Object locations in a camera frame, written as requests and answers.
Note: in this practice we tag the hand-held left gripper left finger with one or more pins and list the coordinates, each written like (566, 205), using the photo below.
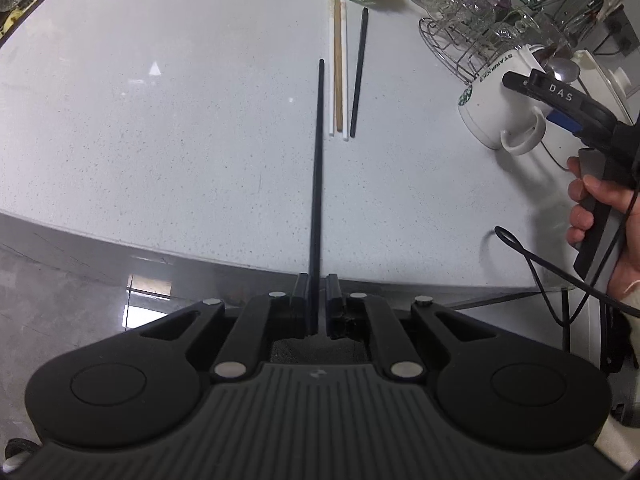
(300, 300)

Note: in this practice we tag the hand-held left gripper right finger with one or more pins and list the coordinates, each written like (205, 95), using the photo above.
(334, 300)

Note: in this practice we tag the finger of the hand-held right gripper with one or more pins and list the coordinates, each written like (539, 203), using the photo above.
(561, 121)
(517, 82)

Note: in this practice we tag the metal spoon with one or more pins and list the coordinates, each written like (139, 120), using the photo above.
(562, 67)

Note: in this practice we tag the white ceramic mug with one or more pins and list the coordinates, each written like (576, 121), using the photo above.
(492, 110)

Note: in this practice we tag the black chopstick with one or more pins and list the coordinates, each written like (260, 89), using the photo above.
(316, 185)
(359, 70)

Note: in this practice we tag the person's right hand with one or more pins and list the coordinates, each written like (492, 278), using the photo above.
(600, 192)

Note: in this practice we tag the white electric cooking pot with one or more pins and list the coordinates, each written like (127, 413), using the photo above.
(582, 57)

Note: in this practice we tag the glass pot lid white knob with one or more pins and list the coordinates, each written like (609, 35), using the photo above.
(617, 82)

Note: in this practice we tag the dark grey wall outlet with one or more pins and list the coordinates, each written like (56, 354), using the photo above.
(625, 25)

